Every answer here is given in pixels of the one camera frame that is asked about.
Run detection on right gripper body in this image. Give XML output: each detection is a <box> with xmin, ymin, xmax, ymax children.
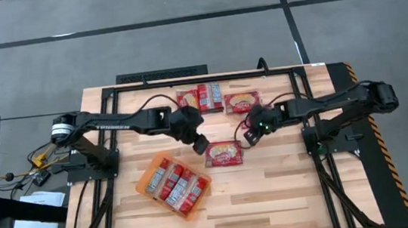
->
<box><xmin>241</xmin><ymin>116</ymin><xmax>280</xmax><ymax>149</ymax></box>

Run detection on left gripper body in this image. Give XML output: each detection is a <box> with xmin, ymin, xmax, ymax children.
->
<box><xmin>190</xmin><ymin>131</ymin><xmax>212</xmax><ymax>157</ymax></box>

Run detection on red popcorn bag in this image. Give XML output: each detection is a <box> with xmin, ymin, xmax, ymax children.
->
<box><xmin>175</xmin><ymin>87</ymin><xmax>201</xmax><ymax>112</ymax></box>
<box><xmin>222</xmin><ymin>90</ymin><xmax>264</xmax><ymax>116</ymax></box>
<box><xmin>142</xmin><ymin>157</ymin><xmax>175</xmax><ymax>195</ymax></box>
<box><xmin>196</xmin><ymin>81</ymin><xmax>225</xmax><ymax>115</ymax></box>
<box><xmin>155</xmin><ymin>162</ymin><xmax>189</xmax><ymax>202</ymax></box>
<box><xmin>202</xmin><ymin>139</ymin><xmax>246</xmax><ymax>169</ymax></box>
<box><xmin>162</xmin><ymin>167</ymin><xmax>201</xmax><ymax>209</ymax></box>
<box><xmin>175</xmin><ymin>174</ymin><xmax>213</xmax><ymax>216</ymax></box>

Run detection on orange translucent plastic basket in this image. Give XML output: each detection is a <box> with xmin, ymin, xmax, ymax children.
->
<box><xmin>131</xmin><ymin>146</ymin><xmax>217</xmax><ymax>227</ymax></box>

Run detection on black table edge panel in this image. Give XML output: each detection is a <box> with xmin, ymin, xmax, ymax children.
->
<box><xmin>326</xmin><ymin>56</ymin><xmax>408</xmax><ymax>228</ymax></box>

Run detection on small black device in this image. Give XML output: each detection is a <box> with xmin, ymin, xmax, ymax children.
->
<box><xmin>31</xmin><ymin>170</ymin><xmax>53</xmax><ymax>187</ymax></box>

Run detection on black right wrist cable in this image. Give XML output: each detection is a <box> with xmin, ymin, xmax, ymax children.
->
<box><xmin>231</xmin><ymin>119</ymin><xmax>254</xmax><ymax>151</ymax></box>

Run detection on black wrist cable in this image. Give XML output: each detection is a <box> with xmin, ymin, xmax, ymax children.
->
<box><xmin>231</xmin><ymin>119</ymin><xmax>254</xmax><ymax>151</ymax></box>
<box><xmin>122</xmin><ymin>91</ymin><xmax>182</xmax><ymax>119</ymax></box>

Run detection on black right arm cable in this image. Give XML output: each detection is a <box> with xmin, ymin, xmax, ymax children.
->
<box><xmin>262</xmin><ymin>89</ymin><xmax>312</xmax><ymax>109</ymax></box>

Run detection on black aluminium table frame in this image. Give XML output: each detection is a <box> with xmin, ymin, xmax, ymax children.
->
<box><xmin>48</xmin><ymin>57</ymin><xmax>386</xmax><ymax>228</ymax></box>

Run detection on black frame cable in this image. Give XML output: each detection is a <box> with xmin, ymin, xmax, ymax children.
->
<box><xmin>256</xmin><ymin>56</ymin><xmax>270</xmax><ymax>75</ymax></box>

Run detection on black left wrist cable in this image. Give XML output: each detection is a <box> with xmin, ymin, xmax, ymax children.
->
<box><xmin>122</xmin><ymin>91</ymin><xmax>182</xmax><ymax>119</ymax></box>

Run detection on yellow cables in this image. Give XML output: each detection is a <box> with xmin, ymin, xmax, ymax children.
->
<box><xmin>28</xmin><ymin>144</ymin><xmax>60</xmax><ymax>169</ymax></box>

